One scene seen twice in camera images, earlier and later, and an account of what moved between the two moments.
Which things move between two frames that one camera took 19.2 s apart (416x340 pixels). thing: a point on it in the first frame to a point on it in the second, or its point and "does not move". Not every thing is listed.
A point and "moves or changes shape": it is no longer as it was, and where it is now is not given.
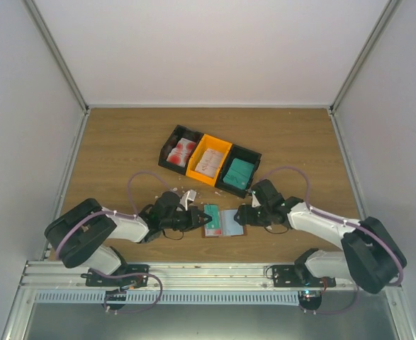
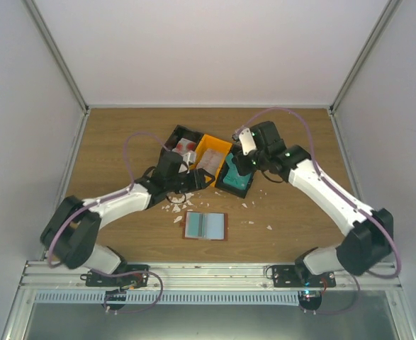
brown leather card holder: (223, 222) moves or changes shape
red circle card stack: (181, 154) does not move
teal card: (212, 210) moves or changes shape
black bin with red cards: (177, 151) does not move
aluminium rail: (56, 277) does not move
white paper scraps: (190, 195) to (190, 156)
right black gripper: (246, 218) to (242, 167)
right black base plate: (285, 276) does not move
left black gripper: (193, 224) to (197, 180)
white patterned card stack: (209, 162) does not move
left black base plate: (128, 275) does not move
